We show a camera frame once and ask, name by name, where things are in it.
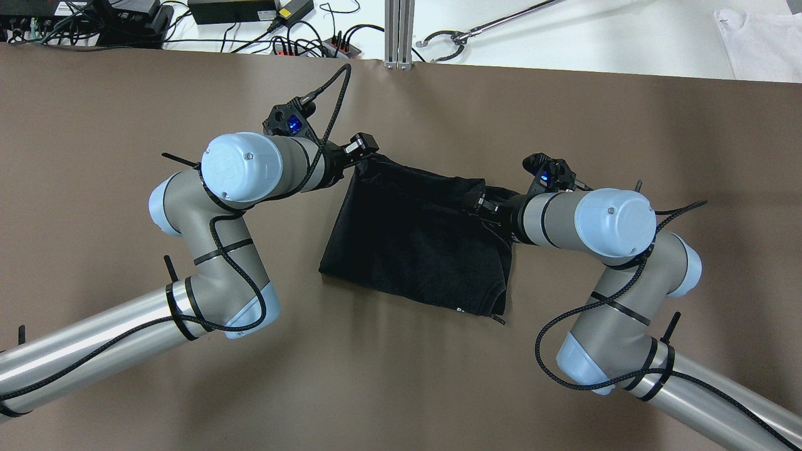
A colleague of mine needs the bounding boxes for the aluminium frame post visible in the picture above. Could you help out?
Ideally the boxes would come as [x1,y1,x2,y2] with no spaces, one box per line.
[383,0,415,71]

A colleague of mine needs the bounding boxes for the white folded garment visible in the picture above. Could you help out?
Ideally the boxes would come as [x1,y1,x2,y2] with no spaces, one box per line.
[714,9,801,83]

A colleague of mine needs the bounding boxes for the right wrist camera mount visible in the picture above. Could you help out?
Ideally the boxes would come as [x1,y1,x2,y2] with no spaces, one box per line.
[522,152,593,196]

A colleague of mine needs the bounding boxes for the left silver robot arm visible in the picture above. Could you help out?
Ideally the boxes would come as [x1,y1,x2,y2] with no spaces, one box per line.
[2,132,379,422]

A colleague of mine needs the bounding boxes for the black graphic t-shirt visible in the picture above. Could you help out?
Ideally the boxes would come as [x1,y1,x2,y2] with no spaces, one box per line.
[319,156,516,316]

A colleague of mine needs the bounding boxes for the black power adapter yellow label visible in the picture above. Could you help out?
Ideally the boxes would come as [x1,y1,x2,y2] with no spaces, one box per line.
[266,0,313,34]

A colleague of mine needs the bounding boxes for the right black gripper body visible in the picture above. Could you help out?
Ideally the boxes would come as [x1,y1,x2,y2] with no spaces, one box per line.
[493,194,524,244]

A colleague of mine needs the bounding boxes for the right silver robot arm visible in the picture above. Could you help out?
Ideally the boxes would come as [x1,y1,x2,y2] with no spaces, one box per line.
[464,189,800,450]

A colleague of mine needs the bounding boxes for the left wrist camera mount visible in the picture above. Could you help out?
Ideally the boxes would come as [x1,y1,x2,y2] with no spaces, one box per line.
[263,95,318,143]

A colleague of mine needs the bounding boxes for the black flat device box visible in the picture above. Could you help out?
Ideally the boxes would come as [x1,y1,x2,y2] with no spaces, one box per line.
[187,1,279,25]

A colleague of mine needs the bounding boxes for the long reach grabber tool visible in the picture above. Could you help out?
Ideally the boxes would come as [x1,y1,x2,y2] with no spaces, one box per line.
[414,1,563,63]

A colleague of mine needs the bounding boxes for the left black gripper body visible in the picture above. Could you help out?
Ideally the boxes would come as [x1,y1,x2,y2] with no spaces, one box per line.
[317,143,348,189]

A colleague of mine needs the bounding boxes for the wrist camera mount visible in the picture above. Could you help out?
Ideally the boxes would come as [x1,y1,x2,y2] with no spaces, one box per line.
[263,95,318,143]
[522,152,593,196]

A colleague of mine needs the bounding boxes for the orange black usb hub far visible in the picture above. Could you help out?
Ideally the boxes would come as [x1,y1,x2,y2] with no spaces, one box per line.
[321,35,363,60]

